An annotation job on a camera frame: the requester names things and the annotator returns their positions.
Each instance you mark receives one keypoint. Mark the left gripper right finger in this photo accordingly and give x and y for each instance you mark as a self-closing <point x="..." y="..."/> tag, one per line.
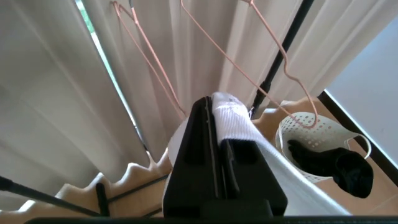
<point x="255" y="177"/>

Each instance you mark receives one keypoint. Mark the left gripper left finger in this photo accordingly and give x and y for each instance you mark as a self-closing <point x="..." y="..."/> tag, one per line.
<point x="192" y="174"/>

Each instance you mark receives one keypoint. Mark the white printed t-shirt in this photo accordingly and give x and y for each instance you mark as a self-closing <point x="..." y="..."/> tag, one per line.
<point x="233" y="121"/>

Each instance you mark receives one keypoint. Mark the white laundry basket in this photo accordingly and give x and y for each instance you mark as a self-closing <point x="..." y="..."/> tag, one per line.
<point x="323" y="130"/>

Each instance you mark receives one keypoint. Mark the pink clothes hanger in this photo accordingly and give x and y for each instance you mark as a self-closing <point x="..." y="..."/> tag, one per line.
<point x="266" y="26"/>
<point x="158" y="63"/>

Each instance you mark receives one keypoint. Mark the black clothes rack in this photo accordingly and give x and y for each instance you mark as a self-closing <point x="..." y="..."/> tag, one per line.
<point x="278" y="59"/>

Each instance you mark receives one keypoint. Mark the black garment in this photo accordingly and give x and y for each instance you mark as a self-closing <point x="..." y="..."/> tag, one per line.
<point x="351" y="174"/>

